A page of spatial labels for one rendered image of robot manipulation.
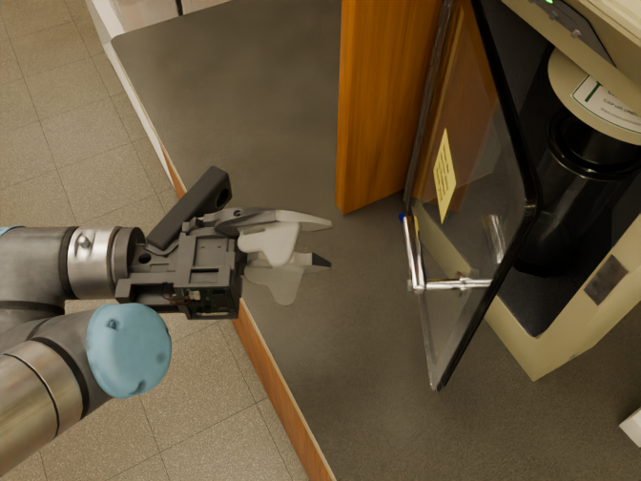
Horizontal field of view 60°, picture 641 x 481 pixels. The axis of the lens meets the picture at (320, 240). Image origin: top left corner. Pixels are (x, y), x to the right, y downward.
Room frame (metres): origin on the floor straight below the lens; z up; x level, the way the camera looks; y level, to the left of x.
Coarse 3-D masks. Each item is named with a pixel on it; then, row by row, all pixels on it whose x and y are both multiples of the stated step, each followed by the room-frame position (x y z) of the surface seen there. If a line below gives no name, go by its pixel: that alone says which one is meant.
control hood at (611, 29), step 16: (576, 0) 0.30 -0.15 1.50; (592, 0) 0.28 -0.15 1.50; (608, 0) 0.28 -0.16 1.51; (624, 0) 0.27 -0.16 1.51; (640, 0) 0.27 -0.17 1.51; (592, 16) 0.29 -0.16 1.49; (608, 16) 0.27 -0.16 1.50; (624, 16) 0.26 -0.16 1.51; (640, 16) 0.26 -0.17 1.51; (608, 32) 0.29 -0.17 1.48; (624, 32) 0.26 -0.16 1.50; (640, 32) 0.25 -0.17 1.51; (608, 48) 0.31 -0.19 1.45; (624, 48) 0.28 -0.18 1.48; (640, 48) 0.25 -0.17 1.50; (624, 64) 0.31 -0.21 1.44; (640, 64) 0.27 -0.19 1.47; (640, 80) 0.30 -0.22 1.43
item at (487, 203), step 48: (480, 48) 0.40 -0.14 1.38; (432, 96) 0.51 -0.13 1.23; (480, 96) 0.37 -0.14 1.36; (432, 144) 0.47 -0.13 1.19; (480, 144) 0.34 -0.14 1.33; (432, 192) 0.42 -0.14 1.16; (480, 192) 0.30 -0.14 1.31; (528, 192) 0.24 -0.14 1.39; (432, 240) 0.38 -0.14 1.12; (480, 240) 0.27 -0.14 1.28; (480, 288) 0.24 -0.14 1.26; (432, 336) 0.29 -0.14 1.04; (432, 384) 0.24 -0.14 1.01
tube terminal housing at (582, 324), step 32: (512, 0) 0.47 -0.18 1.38; (544, 32) 0.43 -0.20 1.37; (608, 64) 0.37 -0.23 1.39; (640, 96) 0.34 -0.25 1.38; (640, 224) 0.28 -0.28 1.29; (608, 256) 0.29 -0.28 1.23; (640, 256) 0.27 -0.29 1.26; (640, 288) 0.29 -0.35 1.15; (512, 320) 0.33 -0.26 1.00; (576, 320) 0.27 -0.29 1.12; (608, 320) 0.29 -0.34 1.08; (512, 352) 0.30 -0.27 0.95; (544, 352) 0.28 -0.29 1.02; (576, 352) 0.29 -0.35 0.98
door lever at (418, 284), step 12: (408, 216) 0.35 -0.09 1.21; (408, 228) 0.33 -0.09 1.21; (408, 240) 0.32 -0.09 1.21; (420, 240) 0.32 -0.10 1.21; (408, 252) 0.31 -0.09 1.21; (420, 252) 0.31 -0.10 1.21; (408, 264) 0.29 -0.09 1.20; (420, 264) 0.29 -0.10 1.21; (408, 276) 0.28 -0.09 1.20; (420, 276) 0.28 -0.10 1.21; (456, 276) 0.28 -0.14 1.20; (408, 288) 0.27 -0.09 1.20; (420, 288) 0.26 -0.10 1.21; (432, 288) 0.27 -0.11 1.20; (444, 288) 0.27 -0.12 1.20; (456, 288) 0.27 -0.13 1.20
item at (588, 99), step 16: (560, 64) 0.44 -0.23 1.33; (576, 64) 0.43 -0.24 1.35; (560, 80) 0.42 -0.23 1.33; (576, 80) 0.41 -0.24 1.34; (592, 80) 0.40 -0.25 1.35; (560, 96) 0.41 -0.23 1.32; (576, 96) 0.40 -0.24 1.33; (592, 96) 0.39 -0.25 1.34; (608, 96) 0.38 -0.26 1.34; (576, 112) 0.39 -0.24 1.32; (592, 112) 0.38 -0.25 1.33; (608, 112) 0.37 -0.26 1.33; (624, 112) 0.37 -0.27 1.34; (608, 128) 0.37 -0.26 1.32; (624, 128) 0.36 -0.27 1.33; (640, 128) 0.36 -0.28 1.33; (640, 144) 0.35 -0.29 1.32
